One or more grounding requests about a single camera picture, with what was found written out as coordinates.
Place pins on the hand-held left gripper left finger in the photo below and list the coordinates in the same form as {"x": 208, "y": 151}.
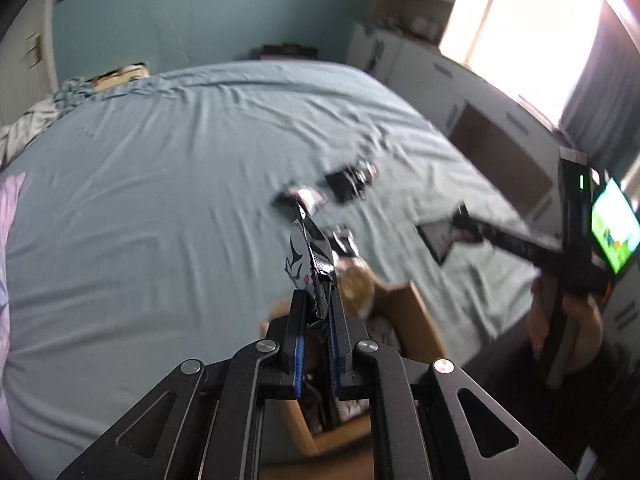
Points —
{"x": 299, "y": 360}

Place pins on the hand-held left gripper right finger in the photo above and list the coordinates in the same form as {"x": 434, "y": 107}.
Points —
{"x": 334, "y": 355}

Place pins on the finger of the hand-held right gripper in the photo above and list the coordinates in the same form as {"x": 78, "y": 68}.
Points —
{"x": 500, "y": 232}
{"x": 515, "y": 252}

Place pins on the black snack packet pink edge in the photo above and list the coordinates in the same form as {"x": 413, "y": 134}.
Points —
{"x": 440, "y": 237}

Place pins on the brown cardboard box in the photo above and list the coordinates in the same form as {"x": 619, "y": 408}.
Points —
{"x": 420, "y": 330}

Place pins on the black snack packet red mark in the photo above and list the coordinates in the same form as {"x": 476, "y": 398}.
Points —
{"x": 307, "y": 260}

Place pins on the clear bag of brown snacks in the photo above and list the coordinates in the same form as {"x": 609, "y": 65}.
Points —
{"x": 356, "y": 282}

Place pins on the person's right hand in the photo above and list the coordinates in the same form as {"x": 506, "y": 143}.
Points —
{"x": 582, "y": 330}

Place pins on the white cabinet unit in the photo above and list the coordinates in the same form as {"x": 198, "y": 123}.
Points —
{"x": 450, "y": 95}

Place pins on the grey curtain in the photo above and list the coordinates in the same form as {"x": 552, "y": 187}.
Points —
{"x": 600, "y": 90}

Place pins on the person's dark pants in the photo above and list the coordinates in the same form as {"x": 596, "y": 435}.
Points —
{"x": 550, "y": 425}

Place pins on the bright window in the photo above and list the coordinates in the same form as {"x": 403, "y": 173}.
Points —
{"x": 520, "y": 35}

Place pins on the black device behind bed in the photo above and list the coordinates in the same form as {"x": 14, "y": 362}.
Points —
{"x": 284, "y": 52}

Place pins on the lilac duvet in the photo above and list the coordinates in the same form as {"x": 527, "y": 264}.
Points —
{"x": 7, "y": 270}

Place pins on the small cardboard box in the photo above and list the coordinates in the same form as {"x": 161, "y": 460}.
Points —
{"x": 120, "y": 75}

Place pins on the crumpled blue cloth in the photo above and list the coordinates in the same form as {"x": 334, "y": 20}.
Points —
{"x": 75, "y": 91}

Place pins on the crumpled grey cloth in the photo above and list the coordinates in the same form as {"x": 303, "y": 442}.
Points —
{"x": 22, "y": 127}

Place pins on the white door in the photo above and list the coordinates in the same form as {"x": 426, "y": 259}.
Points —
{"x": 27, "y": 45}

